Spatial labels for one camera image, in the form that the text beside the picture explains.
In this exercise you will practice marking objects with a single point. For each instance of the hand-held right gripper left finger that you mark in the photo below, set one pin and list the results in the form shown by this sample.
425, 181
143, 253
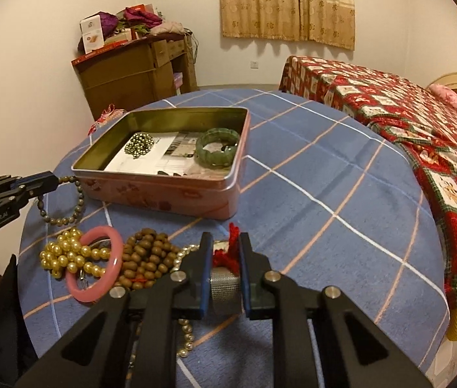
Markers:
204, 283

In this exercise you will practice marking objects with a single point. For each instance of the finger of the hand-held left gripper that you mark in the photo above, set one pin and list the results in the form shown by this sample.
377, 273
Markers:
38, 189
30, 180

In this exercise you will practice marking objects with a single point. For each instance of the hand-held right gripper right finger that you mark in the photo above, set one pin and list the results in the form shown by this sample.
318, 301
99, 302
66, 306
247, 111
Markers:
245, 283

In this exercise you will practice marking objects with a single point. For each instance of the pink bangle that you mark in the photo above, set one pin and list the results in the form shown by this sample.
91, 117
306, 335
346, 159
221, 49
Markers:
91, 232

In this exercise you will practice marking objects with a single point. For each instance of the pink tin box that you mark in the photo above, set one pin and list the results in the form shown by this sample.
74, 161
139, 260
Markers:
151, 198

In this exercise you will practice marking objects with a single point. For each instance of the blue checked tablecloth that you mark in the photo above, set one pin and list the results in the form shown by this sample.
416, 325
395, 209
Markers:
313, 230

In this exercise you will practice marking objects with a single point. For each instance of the pile of colourful clothes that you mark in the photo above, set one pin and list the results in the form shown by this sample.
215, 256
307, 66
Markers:
105, 119

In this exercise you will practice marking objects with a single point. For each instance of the printed paper leaflet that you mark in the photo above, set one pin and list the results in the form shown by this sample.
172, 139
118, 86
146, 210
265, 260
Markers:
147, 161

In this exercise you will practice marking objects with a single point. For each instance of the brown wooden desk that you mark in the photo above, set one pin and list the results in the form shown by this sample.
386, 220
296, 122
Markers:
123, 76

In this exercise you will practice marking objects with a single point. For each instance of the flat red box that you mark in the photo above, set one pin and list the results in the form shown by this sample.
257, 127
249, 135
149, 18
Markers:
95, 54

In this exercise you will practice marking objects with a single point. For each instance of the white printed box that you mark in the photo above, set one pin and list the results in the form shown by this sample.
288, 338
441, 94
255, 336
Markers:
92, 34

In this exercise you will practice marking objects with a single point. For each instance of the cream box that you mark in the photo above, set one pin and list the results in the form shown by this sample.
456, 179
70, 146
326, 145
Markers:
119, 38

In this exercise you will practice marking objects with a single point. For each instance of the purple cloth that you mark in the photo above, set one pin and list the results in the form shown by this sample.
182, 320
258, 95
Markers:
109, 22

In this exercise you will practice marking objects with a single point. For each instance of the small pink box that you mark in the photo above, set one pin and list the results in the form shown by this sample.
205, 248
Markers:
177, 81

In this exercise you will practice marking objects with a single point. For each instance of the magenta cloth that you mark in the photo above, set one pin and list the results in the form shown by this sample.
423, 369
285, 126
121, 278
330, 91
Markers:
143, 16

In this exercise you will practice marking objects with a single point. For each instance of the orange red box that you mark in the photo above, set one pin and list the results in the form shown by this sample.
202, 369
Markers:
139, 7

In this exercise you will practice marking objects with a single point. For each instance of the pink quilted cloth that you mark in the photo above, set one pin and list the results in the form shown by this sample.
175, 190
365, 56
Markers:
168, 28

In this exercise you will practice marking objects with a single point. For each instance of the bed with red quilt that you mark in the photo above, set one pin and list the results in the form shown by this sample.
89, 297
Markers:
435, 149

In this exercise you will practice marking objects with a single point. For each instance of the pink pillow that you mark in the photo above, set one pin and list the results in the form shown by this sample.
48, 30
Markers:
455, 103

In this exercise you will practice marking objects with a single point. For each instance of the beige patterned curtain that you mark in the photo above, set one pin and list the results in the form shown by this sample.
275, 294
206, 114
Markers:
285, 4

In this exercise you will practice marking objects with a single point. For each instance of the cream bed headboard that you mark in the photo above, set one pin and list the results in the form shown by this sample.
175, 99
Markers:
453, 79

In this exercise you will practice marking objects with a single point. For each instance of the white wall socket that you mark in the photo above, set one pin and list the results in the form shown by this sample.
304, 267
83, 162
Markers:
255, 64

